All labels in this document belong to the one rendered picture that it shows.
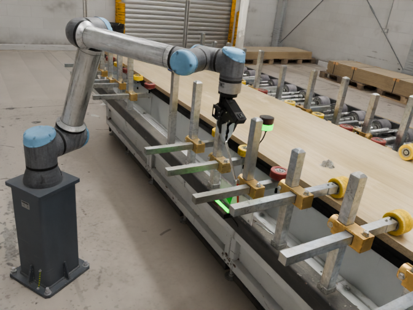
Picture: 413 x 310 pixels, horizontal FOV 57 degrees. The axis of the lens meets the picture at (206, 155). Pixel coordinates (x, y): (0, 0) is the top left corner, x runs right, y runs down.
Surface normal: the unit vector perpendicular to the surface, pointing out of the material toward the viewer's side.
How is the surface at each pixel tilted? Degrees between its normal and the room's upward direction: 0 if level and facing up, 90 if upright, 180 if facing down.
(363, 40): 90
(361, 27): 90
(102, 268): 0
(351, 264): 90
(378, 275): 90
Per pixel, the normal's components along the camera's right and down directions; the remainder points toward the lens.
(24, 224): -0.48, 0.31
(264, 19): 0.51, 0.39
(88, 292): 0.10, -0.91
